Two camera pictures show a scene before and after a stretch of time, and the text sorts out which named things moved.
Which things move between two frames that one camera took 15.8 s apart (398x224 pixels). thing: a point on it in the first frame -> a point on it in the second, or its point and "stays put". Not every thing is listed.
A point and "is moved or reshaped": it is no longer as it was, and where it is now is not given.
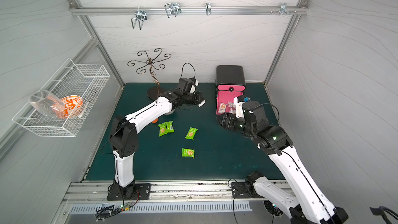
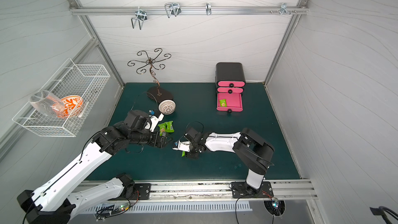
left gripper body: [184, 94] -> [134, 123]
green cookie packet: [191, 133] is moved or reshaped
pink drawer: [225, 97] is moved or reshaped
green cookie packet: [162, 129] stays put
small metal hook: [208, 8] stays put
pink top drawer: [230, 87] is moved or reshaped
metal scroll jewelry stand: [155, 92] stays put
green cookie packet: [169, 126] stays put
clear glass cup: [46, 102] stays put
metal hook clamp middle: [172, 9] stays put
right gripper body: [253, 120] -> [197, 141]
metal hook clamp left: [141, 16] stays put
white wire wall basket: [61, 103] stays put
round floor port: [272, 209] stays put
